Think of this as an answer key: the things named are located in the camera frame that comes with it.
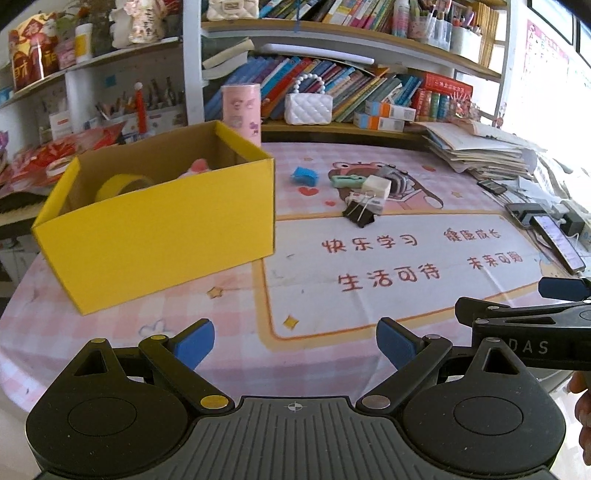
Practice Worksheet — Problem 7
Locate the clear pen holder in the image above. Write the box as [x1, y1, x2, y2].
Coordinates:
[409, 7, 453, 51]

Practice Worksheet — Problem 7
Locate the person's right hand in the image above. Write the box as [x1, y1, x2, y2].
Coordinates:
[567, 369, 591, 455]

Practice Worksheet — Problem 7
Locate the red gift packaging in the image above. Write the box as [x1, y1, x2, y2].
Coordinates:
[9, 127, 126, 185]

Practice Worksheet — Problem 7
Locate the black framed picture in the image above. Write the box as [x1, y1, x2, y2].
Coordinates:
[529, 0, 591, 56]

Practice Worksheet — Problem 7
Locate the smartphone with lit screen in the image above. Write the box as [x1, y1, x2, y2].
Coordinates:
[530, 215, 586, 274]

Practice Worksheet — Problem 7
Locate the white quilted pearl-handle handbag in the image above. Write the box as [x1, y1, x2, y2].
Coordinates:
[284, 74, 333, 125]

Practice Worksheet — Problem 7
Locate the white and yellow bottle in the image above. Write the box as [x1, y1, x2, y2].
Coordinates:
[75, 23, 95, 63]

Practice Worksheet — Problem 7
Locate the stack of papers and notebooks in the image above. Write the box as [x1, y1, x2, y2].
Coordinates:
[418, 121, 548, 181]

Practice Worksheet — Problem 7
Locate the pink sparkly ornament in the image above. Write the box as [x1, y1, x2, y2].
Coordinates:
[450, 92, 482, 121]

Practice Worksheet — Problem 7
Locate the red pen with white ball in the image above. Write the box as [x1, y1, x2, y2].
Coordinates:
[134, 82, 148, 134]

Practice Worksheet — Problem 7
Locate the white pen box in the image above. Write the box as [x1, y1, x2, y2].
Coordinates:
[145, 76, 185, 131]

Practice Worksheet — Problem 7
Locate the white wall shelf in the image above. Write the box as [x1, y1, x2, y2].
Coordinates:
[0, 39, 185, 139]

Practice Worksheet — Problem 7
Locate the yellow tape roll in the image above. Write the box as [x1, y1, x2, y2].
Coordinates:
[95, 174, 155, 203]

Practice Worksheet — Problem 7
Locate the cream rabbit figurine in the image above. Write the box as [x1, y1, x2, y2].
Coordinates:
[113, 0, 164, 47]

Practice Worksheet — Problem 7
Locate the colourful printed bottle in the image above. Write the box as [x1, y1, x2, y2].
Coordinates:
[392, 0, 411, 38]

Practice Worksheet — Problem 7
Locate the black binder clip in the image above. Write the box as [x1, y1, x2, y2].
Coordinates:
[342, 193, 384, 228]

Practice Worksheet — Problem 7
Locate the thick red dictionary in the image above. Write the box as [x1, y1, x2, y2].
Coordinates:
[422, 71, 474, 97]

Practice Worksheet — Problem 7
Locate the pink cylindrical container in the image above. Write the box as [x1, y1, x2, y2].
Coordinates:
[221, 84, 264, 145]

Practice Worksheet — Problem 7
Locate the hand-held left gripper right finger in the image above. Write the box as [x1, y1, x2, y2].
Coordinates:
[355, 318, 543, 412]

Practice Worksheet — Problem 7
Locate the pink alphabet wall poster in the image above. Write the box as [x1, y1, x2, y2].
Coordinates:
[522, 18, 572, 95]

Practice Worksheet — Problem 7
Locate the row of upright shelf books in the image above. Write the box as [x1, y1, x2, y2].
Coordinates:
[259, 0, 398, 33]

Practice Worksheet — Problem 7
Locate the row of colourful slanted books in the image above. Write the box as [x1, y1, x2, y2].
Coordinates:
[205, 55, 423, 123]

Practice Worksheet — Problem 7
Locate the tilted cream book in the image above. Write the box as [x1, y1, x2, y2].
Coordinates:
[202, 39, 254, 79]

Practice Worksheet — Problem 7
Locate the small white red-label box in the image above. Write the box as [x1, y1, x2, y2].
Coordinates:
[48, 111, 72, 139]

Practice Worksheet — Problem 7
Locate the white pen container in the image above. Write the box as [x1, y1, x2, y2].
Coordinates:
[450, 25, 483, 63]

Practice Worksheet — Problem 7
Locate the row of yellow books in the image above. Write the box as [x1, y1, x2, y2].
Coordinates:
[478, 2, 500, 68]

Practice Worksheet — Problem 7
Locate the pink plush animal toy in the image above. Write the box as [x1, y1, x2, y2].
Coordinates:
[178, 158, 215, 180]

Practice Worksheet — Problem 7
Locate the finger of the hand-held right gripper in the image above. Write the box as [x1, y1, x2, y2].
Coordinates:
[538, 276, 591, 303]
[455, 296, 591, 329]

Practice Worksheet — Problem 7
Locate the cream cube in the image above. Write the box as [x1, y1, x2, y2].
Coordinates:
[362, 175, 392, 200]

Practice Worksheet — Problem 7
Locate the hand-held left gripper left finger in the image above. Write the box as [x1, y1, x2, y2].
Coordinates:
[46, 318, 235, 415]

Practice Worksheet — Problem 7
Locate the cream quilted pearl-handle handbag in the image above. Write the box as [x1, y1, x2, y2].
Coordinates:
[206, 0, 260, 20]

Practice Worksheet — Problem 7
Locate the yellow cardboard box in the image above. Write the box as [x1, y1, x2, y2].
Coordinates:
[31, 120, 276, 316]

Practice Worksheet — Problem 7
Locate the white bookshelf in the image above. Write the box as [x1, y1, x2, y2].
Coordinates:
[182, 0, 513, 148]

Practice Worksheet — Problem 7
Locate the red festive figure box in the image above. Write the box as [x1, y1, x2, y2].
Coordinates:
[8, 14, 61, 90]

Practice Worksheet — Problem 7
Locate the grey metal object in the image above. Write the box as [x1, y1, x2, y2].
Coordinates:
[379, 166, 413, 199]

